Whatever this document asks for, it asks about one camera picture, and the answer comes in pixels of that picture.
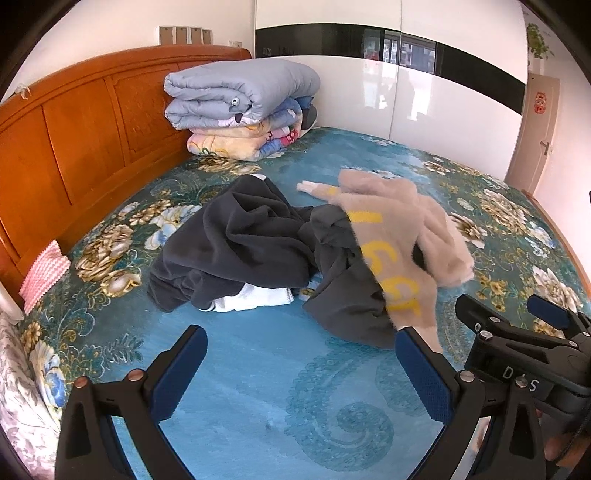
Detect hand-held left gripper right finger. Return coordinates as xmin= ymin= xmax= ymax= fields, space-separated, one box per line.
xmin=394 ymin=326 xmax=552 ymax=480

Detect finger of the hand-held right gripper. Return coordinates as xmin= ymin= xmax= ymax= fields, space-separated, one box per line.
xmin=455 ymin=294 xmax=506 ymax=335
xmin=527 ymin=294 xmax=591 ymax=342

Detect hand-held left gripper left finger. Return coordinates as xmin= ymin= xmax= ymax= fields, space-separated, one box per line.
xmin=54 ymin=324 xmax=208 ymax=480

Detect beige fuzzy sweater yellow letters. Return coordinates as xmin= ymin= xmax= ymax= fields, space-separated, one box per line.
xmin=295 ymin=168 xmax=476 ymax=356

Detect person's right hand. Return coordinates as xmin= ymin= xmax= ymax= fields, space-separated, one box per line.
xmin=536 ymin=406 xmax=587 ymax=468

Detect teal floral bedspread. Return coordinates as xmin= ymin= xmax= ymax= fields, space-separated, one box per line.
xmin=18 ymin=124 xmax=588 ymax=480

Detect white garment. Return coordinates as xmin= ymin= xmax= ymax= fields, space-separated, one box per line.
xmin=203 ymin=282 xmax=296 ymax=315

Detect dark grey garment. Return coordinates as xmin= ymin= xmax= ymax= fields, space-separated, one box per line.
xmin=302 ymin=203 xmax=413 ymax=350

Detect black garment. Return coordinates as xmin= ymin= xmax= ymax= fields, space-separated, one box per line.
xmin=148 ymin=174 xmax=320 ymax=313

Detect pale floral cloth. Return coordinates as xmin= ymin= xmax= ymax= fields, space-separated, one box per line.
xmin=0 ymin=286 xmax=64 ymax=480

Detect beige door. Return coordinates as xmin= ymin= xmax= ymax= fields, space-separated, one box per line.
xmin=504 ymin=71 xmax=561 ymax=197

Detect pink checked cloth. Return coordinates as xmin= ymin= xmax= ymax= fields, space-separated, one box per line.
xmin=19 ymin=240 xmax=72 ymax=315

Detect peach floral folded blanket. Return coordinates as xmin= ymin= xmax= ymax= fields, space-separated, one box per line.
xmin=186 ymin=121 xmax=301 ymax=162

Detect white wardrobe with black stripe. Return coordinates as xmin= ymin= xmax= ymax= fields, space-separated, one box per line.
xmin=253 ymin=0 xmax=529 ymax=155

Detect dark pillow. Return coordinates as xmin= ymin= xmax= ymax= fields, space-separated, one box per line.
xmin=300 ymin=105 xmax=320 ymax=137

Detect orange wooden headboard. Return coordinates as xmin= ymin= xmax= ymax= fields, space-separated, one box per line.
xmin=0 ymin=46 xmax=253 ymax=315

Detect pink blue patterned folded blanket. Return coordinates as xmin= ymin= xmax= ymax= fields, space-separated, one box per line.
xmin=259 ymin=96 xmax=315 ymax=160

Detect grey-blue folded quilt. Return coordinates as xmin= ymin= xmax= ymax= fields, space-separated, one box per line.
xmin=164 ymin=59 xmax=321 ymax=131

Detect green wall plant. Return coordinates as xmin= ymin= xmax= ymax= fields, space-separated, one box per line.
xmin=525 ymin=22 xmax=555 ymax=61

